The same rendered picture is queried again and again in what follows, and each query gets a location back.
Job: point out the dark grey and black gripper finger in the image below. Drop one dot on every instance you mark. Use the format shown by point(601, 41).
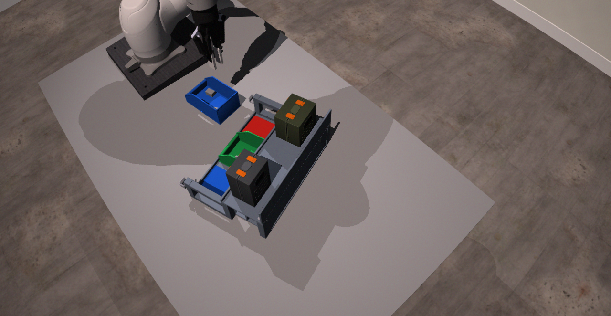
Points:
point(205, 47)
point(218, 37)

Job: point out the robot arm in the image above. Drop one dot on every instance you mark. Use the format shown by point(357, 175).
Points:
point(147, 26)

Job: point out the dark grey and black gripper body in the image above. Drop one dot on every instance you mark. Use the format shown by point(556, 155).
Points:
point(204, 18)

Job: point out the blue bin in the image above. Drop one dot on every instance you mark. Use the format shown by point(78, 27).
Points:
point(226, 99)

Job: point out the black case with orange latches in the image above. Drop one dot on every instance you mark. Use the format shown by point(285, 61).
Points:
point(249, 177)

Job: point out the black metal shelf rack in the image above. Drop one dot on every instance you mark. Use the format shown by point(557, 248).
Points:
point(288, 165)

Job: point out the olive green tool case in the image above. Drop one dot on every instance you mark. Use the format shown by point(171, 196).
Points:
point(295, 119)

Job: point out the green bin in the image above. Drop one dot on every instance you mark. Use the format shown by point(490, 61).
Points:
point(242, 140)

